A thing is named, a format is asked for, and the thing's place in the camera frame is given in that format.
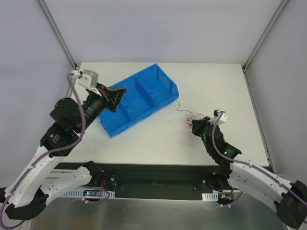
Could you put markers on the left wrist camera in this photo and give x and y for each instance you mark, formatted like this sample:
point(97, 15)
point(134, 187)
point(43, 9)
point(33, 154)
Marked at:
point(87, 79)

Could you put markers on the silver metal sheet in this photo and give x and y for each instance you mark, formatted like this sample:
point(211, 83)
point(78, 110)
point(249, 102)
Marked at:
point(136, 214)

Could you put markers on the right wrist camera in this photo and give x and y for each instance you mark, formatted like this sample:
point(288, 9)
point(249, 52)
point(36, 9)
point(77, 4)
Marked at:
point(219, 117)

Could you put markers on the left white cable duct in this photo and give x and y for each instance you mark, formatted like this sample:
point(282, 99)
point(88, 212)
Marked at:
point(88, 193)

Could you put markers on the aluminium frame post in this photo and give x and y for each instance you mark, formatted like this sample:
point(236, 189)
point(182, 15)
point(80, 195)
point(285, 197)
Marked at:
point(271, 23)
point(56, 32)

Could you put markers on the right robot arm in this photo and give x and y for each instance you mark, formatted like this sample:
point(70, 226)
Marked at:
point(287, 199)

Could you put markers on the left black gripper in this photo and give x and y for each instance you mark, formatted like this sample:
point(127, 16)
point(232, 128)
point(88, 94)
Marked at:
point(107, 97)

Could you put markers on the right white cable duct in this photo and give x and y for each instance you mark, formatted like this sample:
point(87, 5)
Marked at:
point(210, 197)

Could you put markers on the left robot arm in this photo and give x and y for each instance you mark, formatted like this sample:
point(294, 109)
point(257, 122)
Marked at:
point(30, 194)

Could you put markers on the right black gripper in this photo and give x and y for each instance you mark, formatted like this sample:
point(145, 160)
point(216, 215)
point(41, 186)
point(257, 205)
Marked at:
point(201, 128)

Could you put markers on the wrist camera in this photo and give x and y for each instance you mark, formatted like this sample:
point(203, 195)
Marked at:
point(87, 79)
point(219, 117)

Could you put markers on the white cable duct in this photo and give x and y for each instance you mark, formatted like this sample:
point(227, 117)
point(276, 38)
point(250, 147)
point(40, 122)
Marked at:
point(88, 193)
point(210, 197)

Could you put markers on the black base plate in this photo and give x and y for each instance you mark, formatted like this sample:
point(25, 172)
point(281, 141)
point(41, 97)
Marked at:
point(164, 182)

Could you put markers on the blue plastic divided bin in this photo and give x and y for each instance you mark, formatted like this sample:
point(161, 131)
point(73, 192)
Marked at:
point(147, 91)

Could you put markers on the right aluminium frame post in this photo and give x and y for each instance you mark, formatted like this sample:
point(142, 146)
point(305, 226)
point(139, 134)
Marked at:
point(271, 23)

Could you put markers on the left aluminium frame post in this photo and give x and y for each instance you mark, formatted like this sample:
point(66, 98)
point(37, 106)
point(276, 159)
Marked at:
point(56, 32)

